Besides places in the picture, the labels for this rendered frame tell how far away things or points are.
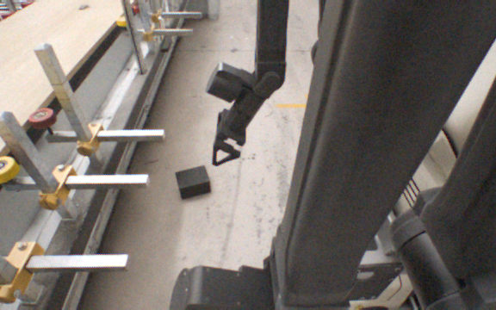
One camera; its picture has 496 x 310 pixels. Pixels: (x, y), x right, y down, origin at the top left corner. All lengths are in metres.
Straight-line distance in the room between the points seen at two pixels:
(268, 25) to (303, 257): 0.43
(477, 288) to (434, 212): 0.06
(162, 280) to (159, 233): 0.28
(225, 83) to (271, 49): 0.12
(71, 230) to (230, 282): 0.83
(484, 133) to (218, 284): 0.24
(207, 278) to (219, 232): 1.46
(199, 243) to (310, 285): 1.51
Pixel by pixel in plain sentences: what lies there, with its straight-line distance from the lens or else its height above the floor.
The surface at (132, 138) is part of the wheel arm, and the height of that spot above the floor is 0.80.
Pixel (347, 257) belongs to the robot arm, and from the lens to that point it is 0.21.
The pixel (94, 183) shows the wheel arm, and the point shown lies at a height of 0.84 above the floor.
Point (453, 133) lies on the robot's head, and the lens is 0.37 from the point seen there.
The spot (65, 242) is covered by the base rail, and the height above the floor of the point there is 0.70.
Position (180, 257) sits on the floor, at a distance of 1.70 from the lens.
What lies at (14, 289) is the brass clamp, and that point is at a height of 0.82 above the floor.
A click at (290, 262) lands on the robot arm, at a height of 1.30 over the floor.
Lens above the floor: 1.49
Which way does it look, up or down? 43 degrees down
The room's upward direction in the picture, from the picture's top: 2 degrees clockwise
